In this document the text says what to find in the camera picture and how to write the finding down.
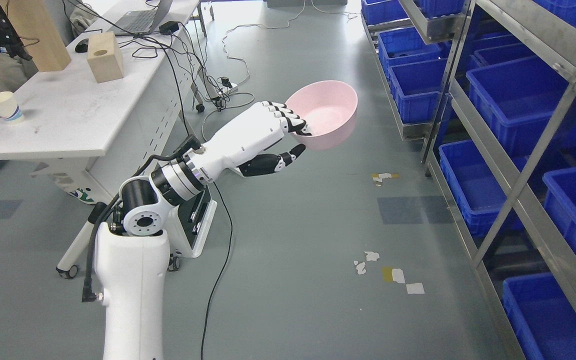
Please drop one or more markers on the paper cup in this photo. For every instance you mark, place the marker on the paper cup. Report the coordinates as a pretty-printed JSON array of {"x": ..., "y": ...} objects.
[{"x": 10, "y": 111}]

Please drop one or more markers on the tall wooden block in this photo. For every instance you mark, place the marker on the tall wooden block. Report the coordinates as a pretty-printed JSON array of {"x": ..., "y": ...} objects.
[{"x": 32, "y": 20}]

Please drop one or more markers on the steel shelf rack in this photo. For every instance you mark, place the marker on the steel shelf rack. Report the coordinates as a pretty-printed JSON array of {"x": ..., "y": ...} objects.
[{"x": 490, "y": 88}]

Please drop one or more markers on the white desk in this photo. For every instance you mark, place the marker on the white desk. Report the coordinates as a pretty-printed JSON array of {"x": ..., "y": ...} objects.
[{"x": 91, "y": 136}]

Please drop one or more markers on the laptop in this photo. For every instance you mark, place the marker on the laptop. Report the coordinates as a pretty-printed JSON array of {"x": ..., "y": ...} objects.
[{"x": 141, "y": 22}]

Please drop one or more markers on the pink ikea bowl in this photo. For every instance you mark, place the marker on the pink ikea bowl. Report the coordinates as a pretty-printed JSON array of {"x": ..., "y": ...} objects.
[{"x": 329, "y": 108}]

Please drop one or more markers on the small wooden block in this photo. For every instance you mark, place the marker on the small wooden block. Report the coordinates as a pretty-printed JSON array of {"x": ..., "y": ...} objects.
[{"x": 104, "y": 57}]

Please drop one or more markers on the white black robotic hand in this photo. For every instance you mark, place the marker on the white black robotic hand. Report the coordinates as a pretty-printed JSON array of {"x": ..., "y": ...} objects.
[{"x": 242, "y": 143}]

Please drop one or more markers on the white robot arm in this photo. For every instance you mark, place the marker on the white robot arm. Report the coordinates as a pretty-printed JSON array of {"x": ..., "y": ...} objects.
[{"x": 155, "y": 220}]

